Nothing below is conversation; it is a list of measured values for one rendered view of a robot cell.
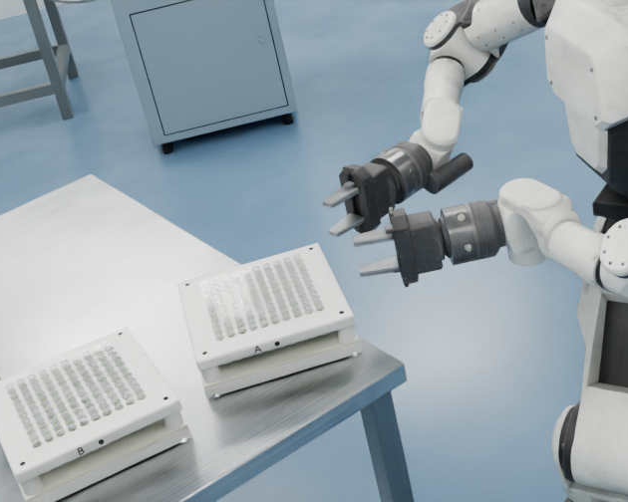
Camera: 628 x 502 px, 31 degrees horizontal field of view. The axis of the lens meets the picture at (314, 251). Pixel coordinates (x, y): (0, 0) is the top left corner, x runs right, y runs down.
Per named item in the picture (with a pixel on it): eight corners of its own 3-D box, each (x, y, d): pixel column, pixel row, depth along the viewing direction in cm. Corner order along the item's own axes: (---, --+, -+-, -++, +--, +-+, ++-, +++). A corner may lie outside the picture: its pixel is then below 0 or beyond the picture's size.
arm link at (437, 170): (390, 137, 193) (433, 110, 200) (375, 178, 202) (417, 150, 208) (439, 179, 190) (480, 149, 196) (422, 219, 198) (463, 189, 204)
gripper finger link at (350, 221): (339, 234, 186) (365, 216, 189) (325, 229, 188) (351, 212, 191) (341, 242, 187) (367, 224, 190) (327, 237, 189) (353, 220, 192)
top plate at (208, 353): (198, 373, 170) (195, 362, 169) (179, 293, 191) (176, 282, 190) (357, 326, 172) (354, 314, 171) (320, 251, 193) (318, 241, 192)
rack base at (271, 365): (207, 398, 172) (203, 386, 171) (187, 317, 193) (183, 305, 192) (362, 352, 174) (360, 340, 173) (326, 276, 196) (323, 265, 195)
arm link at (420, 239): (393, 227, 166) (474, 210, 166) (385, 198, 175) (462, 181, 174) (408, 300, 172) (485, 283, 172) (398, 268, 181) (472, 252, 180)
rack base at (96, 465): (30, 513, 158) (25, 500, 156) (-8, 424, 178) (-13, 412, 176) (192, 436, 165) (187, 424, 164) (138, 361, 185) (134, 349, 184)
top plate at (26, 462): (19, 486, 155) (14, 474, 154) (-19, 399, 175) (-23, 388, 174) (183, 409, 162) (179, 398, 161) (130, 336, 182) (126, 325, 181)
